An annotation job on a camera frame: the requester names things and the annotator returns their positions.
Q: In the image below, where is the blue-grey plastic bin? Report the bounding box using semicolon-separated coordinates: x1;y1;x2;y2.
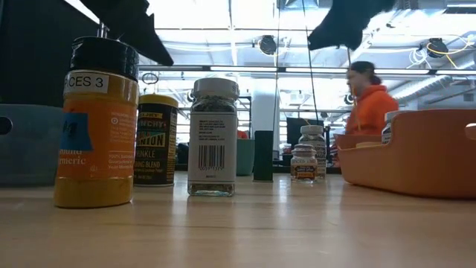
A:
0;103;65;187

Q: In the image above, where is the black office chair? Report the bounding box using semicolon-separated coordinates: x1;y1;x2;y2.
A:
176;143;189;171

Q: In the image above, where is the black upright block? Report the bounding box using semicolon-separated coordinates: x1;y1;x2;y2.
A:
253;130;274;183

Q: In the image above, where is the black curtain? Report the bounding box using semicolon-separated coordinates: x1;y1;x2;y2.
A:
0;0;115;109

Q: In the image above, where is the ribbed ventilation duct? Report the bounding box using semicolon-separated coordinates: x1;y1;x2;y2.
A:
386;75;453;107

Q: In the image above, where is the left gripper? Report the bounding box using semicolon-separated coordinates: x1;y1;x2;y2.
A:
80;0;175;67

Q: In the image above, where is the black aluminium table frame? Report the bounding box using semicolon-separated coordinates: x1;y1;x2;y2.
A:
174;163;341;174

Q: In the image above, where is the turmeric jar with black lid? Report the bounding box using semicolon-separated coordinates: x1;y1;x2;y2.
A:
54;36;141;208

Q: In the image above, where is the person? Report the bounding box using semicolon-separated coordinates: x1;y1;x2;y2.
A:
344;60;401;137

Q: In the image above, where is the black monitor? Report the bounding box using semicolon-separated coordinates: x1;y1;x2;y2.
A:
286;117;328;150

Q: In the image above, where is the yellow-lid crunchy onion jar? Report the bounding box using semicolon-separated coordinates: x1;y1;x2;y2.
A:
132;94;180;188

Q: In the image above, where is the hanging cable reel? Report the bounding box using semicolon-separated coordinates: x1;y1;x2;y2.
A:
425;37;450;59
258;34;278;56

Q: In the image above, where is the black hanging cable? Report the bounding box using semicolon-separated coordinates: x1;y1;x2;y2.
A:
300;0;321;122

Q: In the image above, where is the small round glass jar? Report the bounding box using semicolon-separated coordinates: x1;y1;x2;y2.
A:
289;143;319;183

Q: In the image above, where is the orange plastic bin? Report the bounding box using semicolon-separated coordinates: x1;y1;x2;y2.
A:
334;109;476;200

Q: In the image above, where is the white building column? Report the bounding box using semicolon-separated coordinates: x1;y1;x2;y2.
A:
251;80;280;141

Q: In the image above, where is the long ceiling light strip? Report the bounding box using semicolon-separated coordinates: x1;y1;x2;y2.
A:
138;65;476;75

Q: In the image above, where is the teal plastic bin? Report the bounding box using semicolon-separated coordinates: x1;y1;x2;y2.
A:
236;138;256;176

